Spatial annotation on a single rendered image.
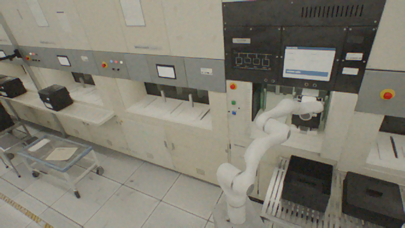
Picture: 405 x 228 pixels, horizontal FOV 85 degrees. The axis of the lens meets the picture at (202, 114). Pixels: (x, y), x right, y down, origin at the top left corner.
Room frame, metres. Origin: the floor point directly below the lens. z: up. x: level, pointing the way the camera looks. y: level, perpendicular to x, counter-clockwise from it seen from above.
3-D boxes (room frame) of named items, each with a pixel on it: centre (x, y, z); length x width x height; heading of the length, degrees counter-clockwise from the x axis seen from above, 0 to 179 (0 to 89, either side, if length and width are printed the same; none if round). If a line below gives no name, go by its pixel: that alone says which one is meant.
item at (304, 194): (1.00, -0.66, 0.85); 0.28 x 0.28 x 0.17; 57
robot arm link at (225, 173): (0.89, -0.12, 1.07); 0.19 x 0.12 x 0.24; 38
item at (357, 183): (0.84, -1.00, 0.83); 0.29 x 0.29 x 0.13; 58
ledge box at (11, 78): (3.37, 2.94, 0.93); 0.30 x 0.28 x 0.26; 62
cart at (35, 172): (2.26, 1.89, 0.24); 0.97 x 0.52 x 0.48; 61
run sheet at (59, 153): (2.14, 1.75, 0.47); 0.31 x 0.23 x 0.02; 80
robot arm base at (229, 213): (0.86, -0.14, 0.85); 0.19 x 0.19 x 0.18
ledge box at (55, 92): (2.75, 1.92, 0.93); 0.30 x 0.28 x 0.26; 56
